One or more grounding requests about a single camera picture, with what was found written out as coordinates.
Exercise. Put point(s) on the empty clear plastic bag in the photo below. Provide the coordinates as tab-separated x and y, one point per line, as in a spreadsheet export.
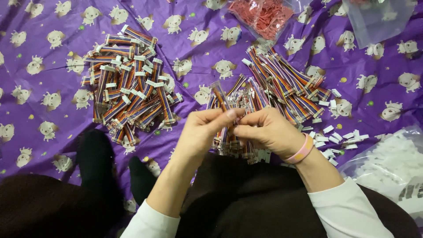
376	23

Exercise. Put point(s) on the purple dog print sheet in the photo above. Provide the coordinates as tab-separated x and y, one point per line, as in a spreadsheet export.
39	99

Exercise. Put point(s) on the clear bag of white connectors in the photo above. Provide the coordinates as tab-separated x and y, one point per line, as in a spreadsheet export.
393	165

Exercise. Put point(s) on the pink wristband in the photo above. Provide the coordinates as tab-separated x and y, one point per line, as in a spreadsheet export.
302	152

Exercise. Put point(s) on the black sock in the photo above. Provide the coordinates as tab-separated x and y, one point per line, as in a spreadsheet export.
95	158
141	180

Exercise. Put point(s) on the person's right hand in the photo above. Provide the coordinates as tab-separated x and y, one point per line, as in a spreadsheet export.
274	132

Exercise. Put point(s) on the scattered white plastic connectors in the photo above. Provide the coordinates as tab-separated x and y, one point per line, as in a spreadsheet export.
332	137

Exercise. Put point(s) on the clear bag of red parts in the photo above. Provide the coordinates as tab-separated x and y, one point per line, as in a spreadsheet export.
264	15

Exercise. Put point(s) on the person's left hand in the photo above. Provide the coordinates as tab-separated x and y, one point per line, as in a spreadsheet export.
198	135

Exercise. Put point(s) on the dark trousers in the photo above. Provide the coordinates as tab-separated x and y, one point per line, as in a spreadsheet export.
244	205

